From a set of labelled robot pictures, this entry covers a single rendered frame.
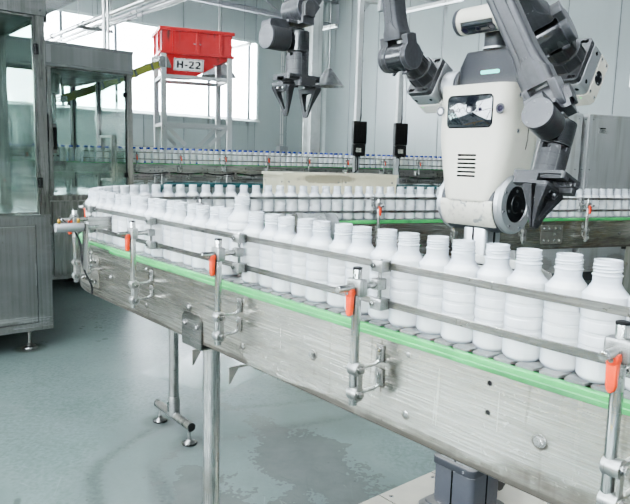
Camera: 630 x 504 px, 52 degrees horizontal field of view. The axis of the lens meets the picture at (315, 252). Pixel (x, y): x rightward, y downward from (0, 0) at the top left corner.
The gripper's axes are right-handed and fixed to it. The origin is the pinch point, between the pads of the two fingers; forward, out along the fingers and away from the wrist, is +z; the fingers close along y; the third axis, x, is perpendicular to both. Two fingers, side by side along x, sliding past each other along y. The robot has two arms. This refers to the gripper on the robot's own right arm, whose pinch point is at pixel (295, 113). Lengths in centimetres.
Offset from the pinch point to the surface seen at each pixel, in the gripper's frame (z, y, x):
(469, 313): 35, 17, 67
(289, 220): 24.5, 16.1, 19.0
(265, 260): 34.0, 17.3, 12.3
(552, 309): 32, 18, 82
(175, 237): 33.2, 17.5, -28.9
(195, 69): -97, -303, -575
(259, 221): 25.7, 15.7, 7.4
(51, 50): -83, -105, -487
